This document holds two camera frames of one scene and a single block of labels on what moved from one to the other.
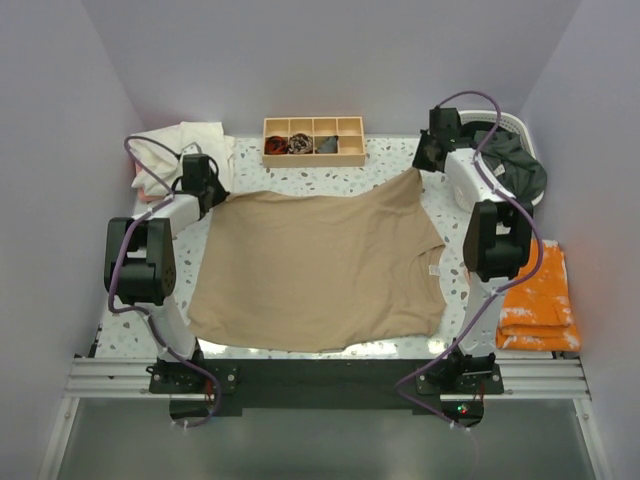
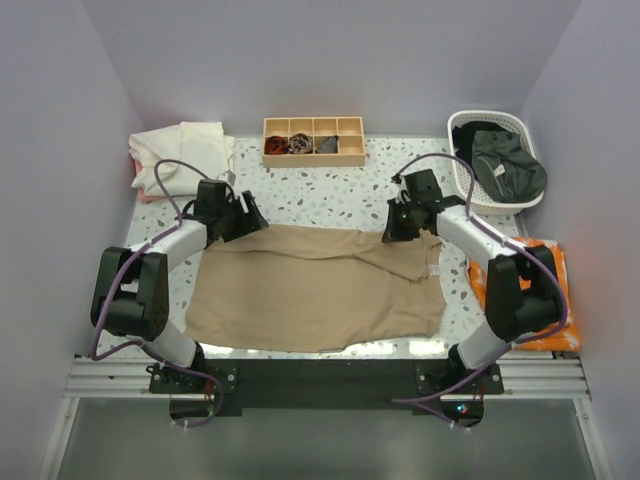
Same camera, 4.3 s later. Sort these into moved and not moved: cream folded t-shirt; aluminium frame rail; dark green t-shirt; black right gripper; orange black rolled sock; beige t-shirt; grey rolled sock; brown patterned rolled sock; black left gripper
Moved: beige t-shirt; black left gripper; black right gripper
Not moved: grey rolled sock; cream folded t-shirt; brown patterned rolled sock; dark green t-shirt; orange black rolled sock; aluminium frame rail
